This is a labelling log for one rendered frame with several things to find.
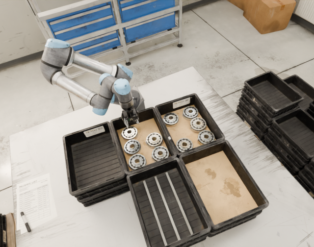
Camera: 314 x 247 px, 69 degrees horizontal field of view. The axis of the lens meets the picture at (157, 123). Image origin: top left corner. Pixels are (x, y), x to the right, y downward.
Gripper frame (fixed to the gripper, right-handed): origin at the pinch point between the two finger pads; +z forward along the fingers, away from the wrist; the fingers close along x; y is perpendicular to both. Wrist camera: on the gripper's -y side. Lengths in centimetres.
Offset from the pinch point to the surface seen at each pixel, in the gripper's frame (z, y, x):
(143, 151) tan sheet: 10.9, 15.2, 1.4
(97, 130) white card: 4.8, -6.8, -22.0
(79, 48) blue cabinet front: 48, -173, -26
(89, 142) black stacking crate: 11.1, -4.3, -29.6
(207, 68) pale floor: 94, -122, 124
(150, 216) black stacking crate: 11, 53, -7
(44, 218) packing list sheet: 24, 28, -66
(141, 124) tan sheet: 10.9, -4.8, 6.1
